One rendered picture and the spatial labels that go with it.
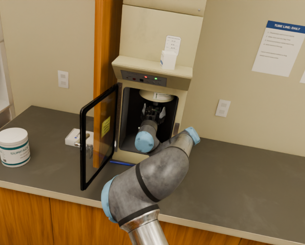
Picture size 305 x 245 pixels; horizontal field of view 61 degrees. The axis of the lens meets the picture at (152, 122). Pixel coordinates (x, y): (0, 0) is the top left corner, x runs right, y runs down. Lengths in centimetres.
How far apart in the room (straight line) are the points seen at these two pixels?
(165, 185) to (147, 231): 12
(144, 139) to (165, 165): 35
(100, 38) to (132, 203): 65
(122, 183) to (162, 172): 11
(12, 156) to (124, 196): 80
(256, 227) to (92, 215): 75
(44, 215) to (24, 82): 92
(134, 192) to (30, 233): 102
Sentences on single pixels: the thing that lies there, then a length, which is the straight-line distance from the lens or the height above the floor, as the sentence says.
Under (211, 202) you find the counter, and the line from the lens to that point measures 130.
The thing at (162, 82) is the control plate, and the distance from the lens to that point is 110.
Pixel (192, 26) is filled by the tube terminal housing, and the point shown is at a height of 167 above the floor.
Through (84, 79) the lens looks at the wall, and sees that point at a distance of 174.
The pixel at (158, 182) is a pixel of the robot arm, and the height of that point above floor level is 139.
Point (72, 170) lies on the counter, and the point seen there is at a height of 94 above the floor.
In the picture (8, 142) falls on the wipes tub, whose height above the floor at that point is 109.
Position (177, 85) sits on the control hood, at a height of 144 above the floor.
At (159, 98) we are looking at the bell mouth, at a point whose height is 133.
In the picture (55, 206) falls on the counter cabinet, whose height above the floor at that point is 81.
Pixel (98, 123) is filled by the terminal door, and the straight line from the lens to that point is 109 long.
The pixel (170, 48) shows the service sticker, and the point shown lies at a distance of 111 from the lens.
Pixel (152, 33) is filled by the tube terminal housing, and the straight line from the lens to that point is 111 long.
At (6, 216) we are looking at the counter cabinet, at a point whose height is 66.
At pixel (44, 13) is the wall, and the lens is 174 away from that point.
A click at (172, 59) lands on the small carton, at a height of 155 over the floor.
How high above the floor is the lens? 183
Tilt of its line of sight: 30 degrees down
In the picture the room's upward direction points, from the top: 9 degrees clockwise
